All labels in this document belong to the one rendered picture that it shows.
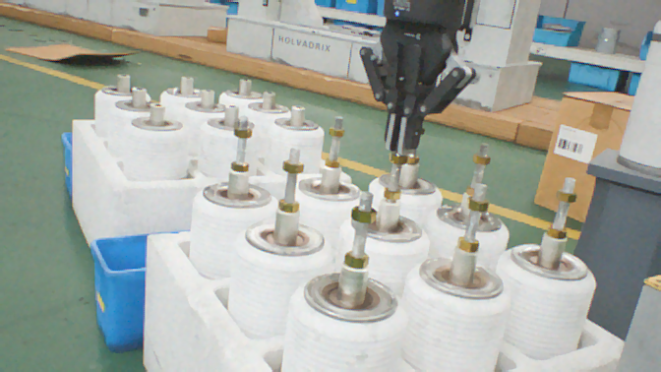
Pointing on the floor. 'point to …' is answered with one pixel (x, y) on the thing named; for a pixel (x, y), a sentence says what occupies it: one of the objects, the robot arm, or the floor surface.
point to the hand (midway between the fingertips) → (402, 133)
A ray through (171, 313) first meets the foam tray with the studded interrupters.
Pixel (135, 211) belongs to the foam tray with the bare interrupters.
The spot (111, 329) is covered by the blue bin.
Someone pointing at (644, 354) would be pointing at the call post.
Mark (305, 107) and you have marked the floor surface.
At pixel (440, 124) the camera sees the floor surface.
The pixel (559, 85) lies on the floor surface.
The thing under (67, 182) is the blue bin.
